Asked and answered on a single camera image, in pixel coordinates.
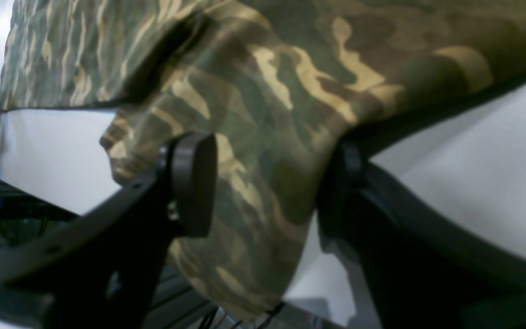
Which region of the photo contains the camouflage T-shirt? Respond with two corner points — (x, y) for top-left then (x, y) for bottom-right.
(0, 0), (526, 321)

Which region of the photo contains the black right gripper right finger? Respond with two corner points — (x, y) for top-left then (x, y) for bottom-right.
(318, 140), (526, 329)

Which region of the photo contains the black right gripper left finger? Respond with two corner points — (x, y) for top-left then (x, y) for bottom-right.
(0, 133), (217, 329)

